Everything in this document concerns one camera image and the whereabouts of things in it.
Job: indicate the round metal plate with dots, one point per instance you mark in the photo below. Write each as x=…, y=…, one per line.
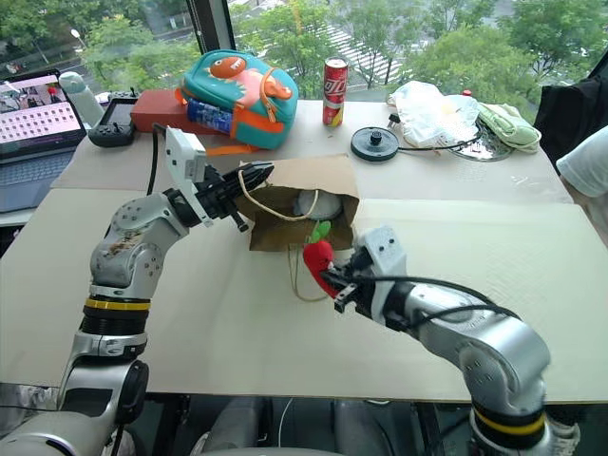
x=484, y=151

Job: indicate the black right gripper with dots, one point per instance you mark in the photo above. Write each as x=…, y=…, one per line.
x=363, y=285

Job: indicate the red cola can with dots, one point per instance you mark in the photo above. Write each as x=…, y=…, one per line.
x=335, y=92

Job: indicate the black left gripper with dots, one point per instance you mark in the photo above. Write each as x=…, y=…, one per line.
x=214, y=195

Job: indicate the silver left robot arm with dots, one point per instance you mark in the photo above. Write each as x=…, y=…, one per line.
x=128, y=237

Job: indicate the person in white shirt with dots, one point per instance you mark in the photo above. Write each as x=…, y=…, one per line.
x=586, y=166

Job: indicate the dark window frame post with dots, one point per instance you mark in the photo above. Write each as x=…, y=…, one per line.
x=209, y=24

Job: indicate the black handheld controller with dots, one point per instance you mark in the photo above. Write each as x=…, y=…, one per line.
x=114, y=123

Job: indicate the black bag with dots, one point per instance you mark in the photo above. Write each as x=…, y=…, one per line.
x=575, y=114

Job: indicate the pale green water bottle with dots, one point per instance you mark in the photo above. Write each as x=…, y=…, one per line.
x=83, y=100

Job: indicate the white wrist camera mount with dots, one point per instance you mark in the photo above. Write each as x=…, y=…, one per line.
x=183, y=152
x=385, y=252

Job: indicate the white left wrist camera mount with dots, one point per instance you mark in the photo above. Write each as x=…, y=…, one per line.
x=183, y=152

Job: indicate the red strawberry plush toy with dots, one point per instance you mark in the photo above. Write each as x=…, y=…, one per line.
x=317, y=259

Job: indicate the teal dinosaur kids backpack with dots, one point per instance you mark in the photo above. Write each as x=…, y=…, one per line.
x=247, y=90

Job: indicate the red cardboard box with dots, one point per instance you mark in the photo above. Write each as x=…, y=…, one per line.
x=157, y=107

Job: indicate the grey rounded shape under table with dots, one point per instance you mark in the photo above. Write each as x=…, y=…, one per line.
x=237, y=425

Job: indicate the open grey laptop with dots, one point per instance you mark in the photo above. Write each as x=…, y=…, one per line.
x=33, y=142

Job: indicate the brown paper bag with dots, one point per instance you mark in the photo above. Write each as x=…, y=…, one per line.
x=309, y=173

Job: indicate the white grey plush toy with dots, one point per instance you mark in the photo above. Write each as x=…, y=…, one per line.
x=328, y=204

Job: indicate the black round kettle base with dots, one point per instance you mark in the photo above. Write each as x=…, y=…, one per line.
x=375, y=145

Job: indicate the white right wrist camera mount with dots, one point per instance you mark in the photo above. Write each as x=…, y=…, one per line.
x=385, y=252

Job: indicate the light green cloth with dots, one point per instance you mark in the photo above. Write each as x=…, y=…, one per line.
x=508, y=126

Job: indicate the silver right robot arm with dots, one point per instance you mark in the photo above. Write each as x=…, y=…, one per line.
x=480, y=332

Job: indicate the white plastic bag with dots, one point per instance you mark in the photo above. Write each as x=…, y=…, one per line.
x=427, y=111

